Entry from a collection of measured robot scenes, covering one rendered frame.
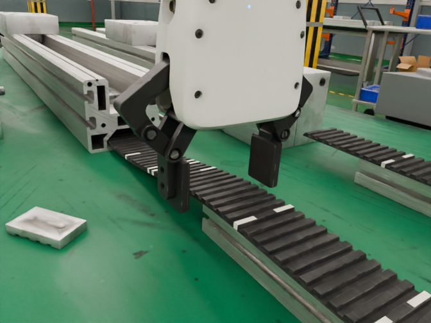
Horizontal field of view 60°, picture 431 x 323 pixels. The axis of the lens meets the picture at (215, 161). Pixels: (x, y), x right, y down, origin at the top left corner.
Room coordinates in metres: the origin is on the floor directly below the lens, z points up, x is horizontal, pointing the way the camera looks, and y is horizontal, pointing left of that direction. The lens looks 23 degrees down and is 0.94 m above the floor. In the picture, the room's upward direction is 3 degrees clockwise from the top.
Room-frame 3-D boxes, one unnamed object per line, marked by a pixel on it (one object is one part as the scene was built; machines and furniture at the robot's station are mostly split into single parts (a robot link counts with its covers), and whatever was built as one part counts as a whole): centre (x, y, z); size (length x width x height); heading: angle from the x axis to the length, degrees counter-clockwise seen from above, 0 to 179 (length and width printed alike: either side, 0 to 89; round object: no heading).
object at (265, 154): (0.30, -0.05, 0.84); 0.03 x 0.03 x 0.07; 35
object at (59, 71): (0.76, 0.33, 0.82); 0.80 x 0.10 x 0.09; 35
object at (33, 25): (0.96, 0.48, 0.87); 0.16 x 0.11 x 0.07; 35
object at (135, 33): (0.86, 0.18, 0.87); 0.16 x 0.11 x 0.07; 35
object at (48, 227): (0.24, 0.13, 0.78); 0.05 x 0.03 x 0.01; 71
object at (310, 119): (0.51, -0.09, 0.83); 0.12 x 0.09 x 0.10; 125
